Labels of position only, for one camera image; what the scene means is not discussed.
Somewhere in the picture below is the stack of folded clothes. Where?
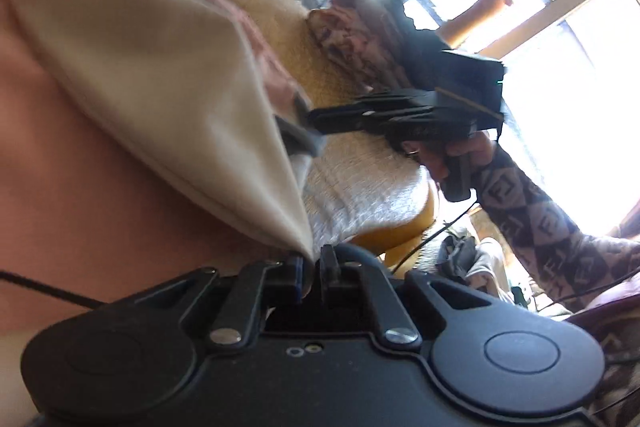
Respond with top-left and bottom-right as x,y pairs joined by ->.
307,0 -> 441,92

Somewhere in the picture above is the black cable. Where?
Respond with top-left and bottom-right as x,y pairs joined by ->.
0,271 -> 103,309
390,202 -> 481,278

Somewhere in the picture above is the grey clothes pile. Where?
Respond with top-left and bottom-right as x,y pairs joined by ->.
435,227 -> 506,298

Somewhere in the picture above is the person's right hand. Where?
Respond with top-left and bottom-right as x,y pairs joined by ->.
410,132 -> 501,182

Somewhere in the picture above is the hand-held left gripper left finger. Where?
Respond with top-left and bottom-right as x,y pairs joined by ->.
132,256 -> 304,353

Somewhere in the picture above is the person's right forearm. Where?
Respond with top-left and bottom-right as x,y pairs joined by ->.
470,147 -> 640,313

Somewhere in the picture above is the pink white grey sweatshirt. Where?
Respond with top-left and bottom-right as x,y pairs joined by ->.
0,0 -> 326,427

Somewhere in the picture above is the yellow chair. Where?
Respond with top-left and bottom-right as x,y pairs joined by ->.
350,182 -> 441,278

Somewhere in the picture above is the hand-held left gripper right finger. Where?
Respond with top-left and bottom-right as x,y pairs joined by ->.
320,244 -> 493,353

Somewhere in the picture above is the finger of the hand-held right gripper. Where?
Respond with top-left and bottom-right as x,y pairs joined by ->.
357,89 -> 441,106
307,104 -> 436,135

